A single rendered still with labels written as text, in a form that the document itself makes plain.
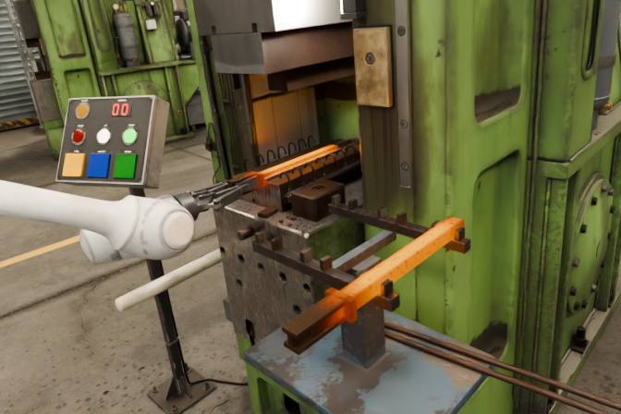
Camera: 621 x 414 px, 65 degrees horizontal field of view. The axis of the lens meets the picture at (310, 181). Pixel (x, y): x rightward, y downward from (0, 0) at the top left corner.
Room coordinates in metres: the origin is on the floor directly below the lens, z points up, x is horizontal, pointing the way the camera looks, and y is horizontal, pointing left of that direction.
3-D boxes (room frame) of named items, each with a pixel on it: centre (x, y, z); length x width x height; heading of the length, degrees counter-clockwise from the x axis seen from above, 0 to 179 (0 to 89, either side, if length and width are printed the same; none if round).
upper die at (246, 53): (1.38, 0.00, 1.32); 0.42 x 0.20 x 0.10; 134
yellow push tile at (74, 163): (1.49, 0.74, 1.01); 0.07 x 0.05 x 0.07; 69
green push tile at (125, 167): (1.42, 0.55, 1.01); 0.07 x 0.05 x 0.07; 69
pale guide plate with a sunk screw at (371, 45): (1.10, -0.16, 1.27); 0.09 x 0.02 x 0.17; 44
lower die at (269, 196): (1.38, 0.00, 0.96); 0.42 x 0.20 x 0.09; 134
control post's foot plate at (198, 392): (1.57, 0.60, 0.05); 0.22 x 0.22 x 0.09; 44
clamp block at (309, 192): (1.15, -0.02, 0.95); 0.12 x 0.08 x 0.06; 134
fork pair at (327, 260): (0.78, -0.07, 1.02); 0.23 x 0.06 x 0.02; 133
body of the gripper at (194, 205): (1.07, 0.28, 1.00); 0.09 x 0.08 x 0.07; 134
